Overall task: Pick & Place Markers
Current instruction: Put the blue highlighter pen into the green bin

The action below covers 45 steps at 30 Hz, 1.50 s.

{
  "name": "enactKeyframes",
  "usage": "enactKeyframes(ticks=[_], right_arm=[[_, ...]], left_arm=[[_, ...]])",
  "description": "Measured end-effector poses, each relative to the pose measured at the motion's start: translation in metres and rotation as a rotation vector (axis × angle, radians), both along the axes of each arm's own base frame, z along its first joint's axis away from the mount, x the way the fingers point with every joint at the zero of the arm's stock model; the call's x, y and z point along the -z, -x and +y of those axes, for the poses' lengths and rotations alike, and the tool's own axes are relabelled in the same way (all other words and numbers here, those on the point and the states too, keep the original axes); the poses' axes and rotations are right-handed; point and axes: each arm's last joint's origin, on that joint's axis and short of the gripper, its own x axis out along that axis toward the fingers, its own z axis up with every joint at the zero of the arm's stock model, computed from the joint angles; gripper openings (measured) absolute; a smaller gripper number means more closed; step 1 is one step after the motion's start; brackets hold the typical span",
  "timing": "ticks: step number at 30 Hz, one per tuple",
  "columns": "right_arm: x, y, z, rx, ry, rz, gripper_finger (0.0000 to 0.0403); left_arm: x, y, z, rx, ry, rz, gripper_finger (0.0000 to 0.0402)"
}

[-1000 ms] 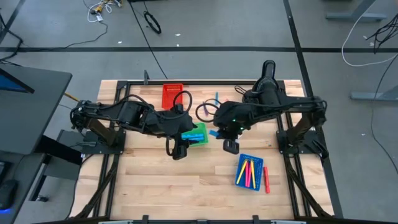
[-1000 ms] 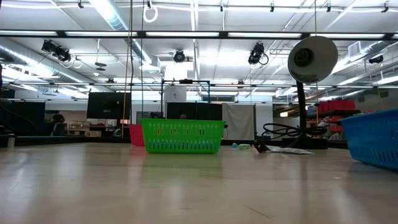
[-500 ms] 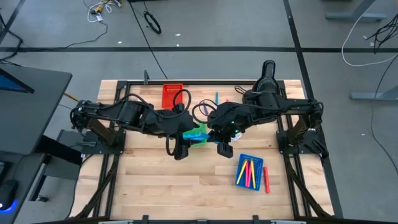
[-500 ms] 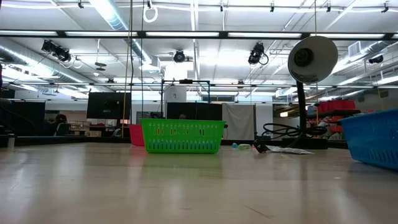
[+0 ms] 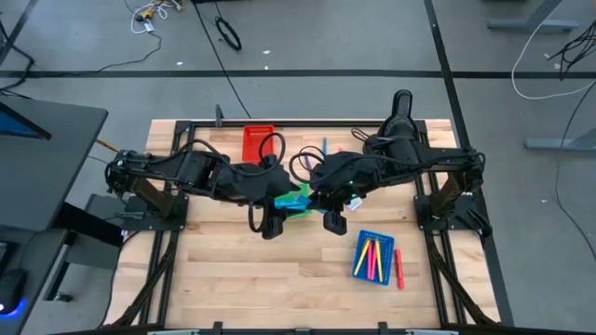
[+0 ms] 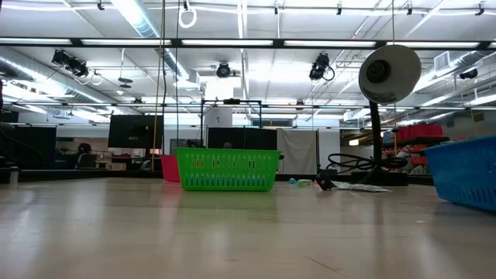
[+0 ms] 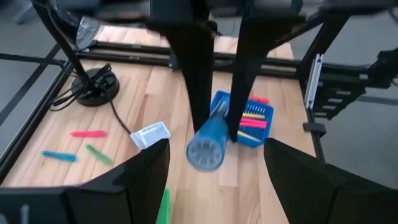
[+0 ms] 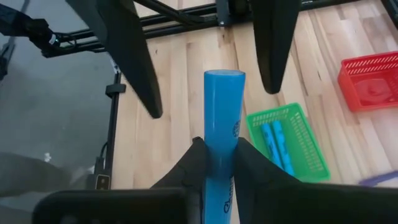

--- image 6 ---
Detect red plastic basket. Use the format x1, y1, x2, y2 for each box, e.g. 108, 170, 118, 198
160, 154, 181, 183

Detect clear plastic packet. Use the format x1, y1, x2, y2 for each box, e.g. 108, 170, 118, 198
332, 180, 392, 194

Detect white square pillar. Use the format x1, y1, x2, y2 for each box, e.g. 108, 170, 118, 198
204, 77, 234, 129

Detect black lamp power cable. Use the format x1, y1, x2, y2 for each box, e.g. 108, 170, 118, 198
314, 153, 408, 191

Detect black background rig frame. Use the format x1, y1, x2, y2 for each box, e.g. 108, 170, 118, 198
200, 98, 264, 149

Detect black partition panel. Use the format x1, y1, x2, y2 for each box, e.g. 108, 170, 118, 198
207, 127, 278, 150

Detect black wall screen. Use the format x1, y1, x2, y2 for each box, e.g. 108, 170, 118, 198
107, 114, 165, 150

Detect black ceiling camera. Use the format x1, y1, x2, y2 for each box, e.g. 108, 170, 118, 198
459, 67, 480, 81

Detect black beam with light strips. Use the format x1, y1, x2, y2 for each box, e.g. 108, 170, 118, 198
0, 36, 496, 50

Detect black table frame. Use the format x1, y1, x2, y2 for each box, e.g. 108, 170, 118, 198
0, 169, 435, 183

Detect black desk lamp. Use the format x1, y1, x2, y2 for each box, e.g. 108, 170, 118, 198
350, 43, 423, 187

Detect red storage bins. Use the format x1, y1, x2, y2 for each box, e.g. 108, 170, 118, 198
395, 123, 444, 141

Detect blue plastic basket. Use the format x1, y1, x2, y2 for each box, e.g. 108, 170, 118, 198
422, 134, 496, 214

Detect black storage shelf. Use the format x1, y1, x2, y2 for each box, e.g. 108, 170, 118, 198
381, 135, 451, 177

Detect silver ventilation duct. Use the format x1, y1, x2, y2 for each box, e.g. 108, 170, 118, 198
110, 0, 202, 91
0, 46, 131, 115

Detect grey hanging cloth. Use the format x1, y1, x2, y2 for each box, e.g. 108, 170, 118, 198
276, 128, 319, 175

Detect green plastic basket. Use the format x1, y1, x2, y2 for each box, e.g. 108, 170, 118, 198
174, 147, 283, 192

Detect black ceiling spotlight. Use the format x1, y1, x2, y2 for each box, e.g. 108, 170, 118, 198
215, 61, 233, 79
308, 52, 336, 83
50, 49, 91, 78

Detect white hanging cable loop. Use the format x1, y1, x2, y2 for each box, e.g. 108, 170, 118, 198
177, 0, 198, 29

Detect white ceiling vent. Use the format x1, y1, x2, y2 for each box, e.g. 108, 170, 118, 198
432, 50, 458, 73

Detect black hanging cable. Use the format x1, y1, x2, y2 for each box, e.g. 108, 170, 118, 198
160, 0, 168, 117
174, 0, 181, 149

